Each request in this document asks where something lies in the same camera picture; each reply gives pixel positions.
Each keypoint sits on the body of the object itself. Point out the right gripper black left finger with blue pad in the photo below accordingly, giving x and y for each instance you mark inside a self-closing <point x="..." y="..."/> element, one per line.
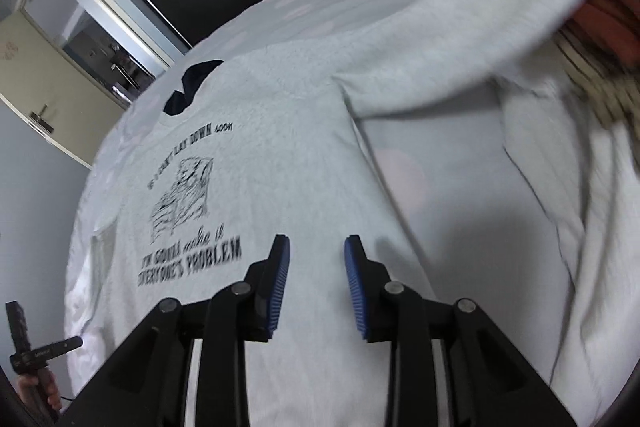
<point x="188" y="360"/>

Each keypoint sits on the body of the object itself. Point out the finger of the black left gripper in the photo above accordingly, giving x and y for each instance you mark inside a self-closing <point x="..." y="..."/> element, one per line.
<point x="31" y="361"/>

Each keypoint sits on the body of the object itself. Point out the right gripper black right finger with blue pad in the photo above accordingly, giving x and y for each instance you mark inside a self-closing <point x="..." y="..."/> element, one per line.
<point x="450" y="365"/>

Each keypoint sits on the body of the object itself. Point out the light grey printed sweatshirt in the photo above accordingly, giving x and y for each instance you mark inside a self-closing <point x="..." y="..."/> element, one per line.
<point x="325" y="146"/>

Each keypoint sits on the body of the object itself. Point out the person's hand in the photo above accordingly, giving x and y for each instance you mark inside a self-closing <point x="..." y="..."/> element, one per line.
<point x="26" y="384"/>

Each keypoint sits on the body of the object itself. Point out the white garment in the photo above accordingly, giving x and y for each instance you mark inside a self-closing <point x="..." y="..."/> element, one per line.
<point x="586" y="180"/>

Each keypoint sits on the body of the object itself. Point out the beige striped garment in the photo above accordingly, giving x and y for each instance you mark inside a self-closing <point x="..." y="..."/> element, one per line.
<point x="608" y="88"/>

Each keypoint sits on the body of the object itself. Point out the dark navy garment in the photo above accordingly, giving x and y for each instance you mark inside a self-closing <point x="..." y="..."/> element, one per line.
<point x="191" y="82"/>

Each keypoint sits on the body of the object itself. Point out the red garment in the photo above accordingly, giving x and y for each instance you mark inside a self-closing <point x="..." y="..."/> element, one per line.
<point x="612" y="26"/>

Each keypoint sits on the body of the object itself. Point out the cream door with handle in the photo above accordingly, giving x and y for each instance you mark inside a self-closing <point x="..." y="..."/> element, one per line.
<point x="51" y="93"/>

